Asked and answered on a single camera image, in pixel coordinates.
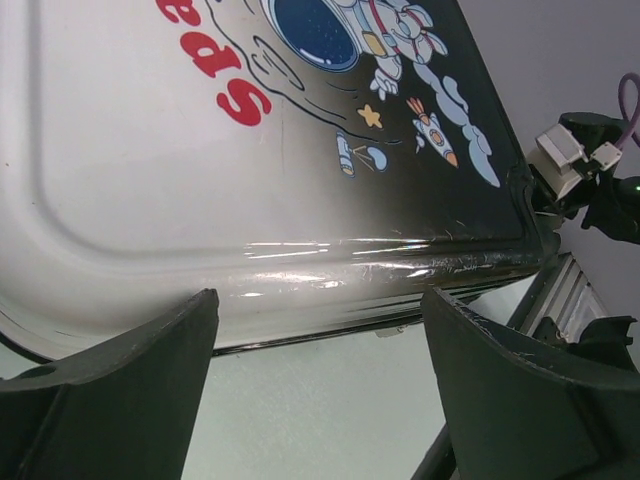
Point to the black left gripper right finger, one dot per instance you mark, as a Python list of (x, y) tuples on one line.
[(520, 408)]

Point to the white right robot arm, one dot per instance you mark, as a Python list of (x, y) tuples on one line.
[(612, 203)]

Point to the aluminium frame post right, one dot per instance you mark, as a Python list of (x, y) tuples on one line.
[(559, 305)]

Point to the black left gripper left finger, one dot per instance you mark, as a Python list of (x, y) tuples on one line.
[(122, 409)]

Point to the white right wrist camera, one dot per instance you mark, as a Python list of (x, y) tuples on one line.
[(562, 163)]

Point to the space astronaut print suitcase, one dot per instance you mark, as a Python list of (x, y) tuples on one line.
[(316, 163)]

